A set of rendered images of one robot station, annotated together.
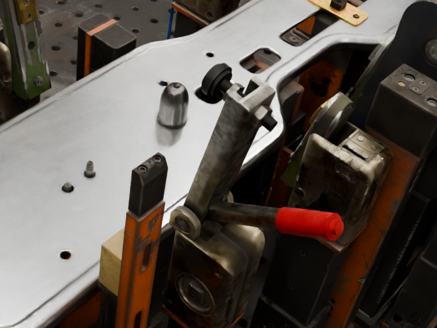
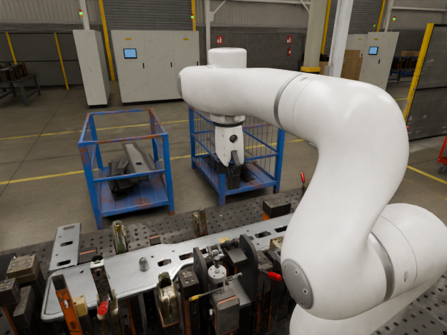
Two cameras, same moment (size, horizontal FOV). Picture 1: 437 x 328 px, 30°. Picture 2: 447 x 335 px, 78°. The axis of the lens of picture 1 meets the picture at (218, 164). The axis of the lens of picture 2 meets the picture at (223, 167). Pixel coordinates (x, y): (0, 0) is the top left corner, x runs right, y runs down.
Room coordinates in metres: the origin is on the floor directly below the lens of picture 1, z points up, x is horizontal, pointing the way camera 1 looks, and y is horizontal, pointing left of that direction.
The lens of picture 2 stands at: (0.22, -0.64, 1.78)
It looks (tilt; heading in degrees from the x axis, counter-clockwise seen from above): 25 degrees down; 36
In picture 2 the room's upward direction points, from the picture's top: straight up
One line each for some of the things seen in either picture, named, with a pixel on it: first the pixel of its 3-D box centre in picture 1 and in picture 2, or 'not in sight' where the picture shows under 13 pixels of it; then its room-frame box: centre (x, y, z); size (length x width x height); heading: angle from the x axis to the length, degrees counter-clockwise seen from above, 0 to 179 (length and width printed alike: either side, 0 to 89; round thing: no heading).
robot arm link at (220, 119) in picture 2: not in sight; (227, 115); (0.75, -0.27, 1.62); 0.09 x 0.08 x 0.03; 53
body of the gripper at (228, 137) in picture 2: not in sight; (227, 139); (0.75, -0.26, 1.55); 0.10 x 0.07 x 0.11; 53
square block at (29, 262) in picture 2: not in sight; (35, 298); (0.40, 0.38, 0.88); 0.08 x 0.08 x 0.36; 59
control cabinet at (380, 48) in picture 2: not in sight; (377, 56); (11.74, 1.13, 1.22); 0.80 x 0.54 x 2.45; 58
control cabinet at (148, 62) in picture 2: not in sight; (158, 60); (6.18, 6.08, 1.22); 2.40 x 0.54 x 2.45; 148
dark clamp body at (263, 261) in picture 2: not in sight; (255, 297); (0.89, -0.30, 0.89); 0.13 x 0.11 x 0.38; 59
